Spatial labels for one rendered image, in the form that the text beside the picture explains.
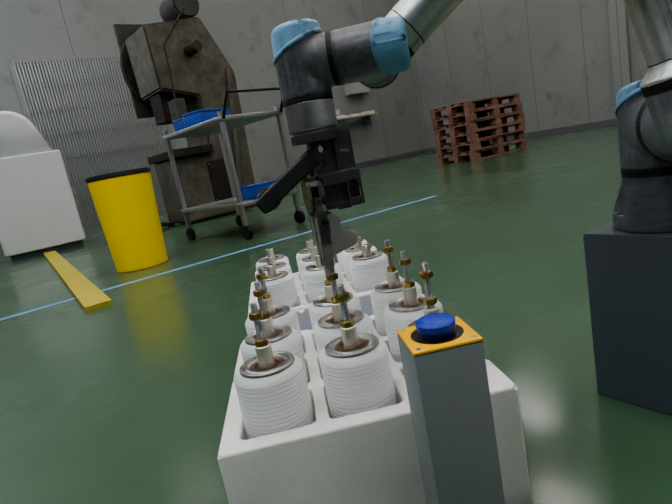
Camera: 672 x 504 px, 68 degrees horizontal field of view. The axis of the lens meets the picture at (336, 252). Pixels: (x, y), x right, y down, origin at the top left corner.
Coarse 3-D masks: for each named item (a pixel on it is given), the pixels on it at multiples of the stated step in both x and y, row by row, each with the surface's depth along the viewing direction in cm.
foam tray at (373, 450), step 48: (384, 336) 88; (240, 432) 65; (288, 432) 63; (336, 432) 62; (384, 432) 62; (240, 480) 61; (288, 480) 62; (336, 480) 63; (384, 480) 64; (528, 480) 66
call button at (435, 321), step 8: (424, 320) 50; (432, 320) 50; (440, 320) 50; (448, 320) 49; (416, 328) 50; (424, 328) 49; (432, 328) 48; (440, 328) 48; (448, 328) 49; (424, 336) 50; (432, 336) 49; (440, 336) 49
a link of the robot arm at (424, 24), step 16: (400, 0) 78; (416, 0) 76; (432, 0) 76; (448, 0) 76; (416, 16) 76; (432, 16) 77; (416, 32) 77; (432, 32) 79; (416, 48) 80; (384, 80) 78
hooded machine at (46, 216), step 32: (0, 128) 538; (32, 128) 553; (0, 160) 536; (32, 160) 551; (0, 192) 538; (32, 192) 553; (64, 192) 569; (0, 224) 540; (32, 224) 556; (64, 224) 572; (32, 256) 562
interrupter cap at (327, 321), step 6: (354, 312) 81; (360, 312) 80; (324, 318) 81; (330, 318) 81; (354, 318) 78; (360, 318) 77; (318, 324) 78; (324, 324) 78; (330, 324) 77; (336, 324) 77
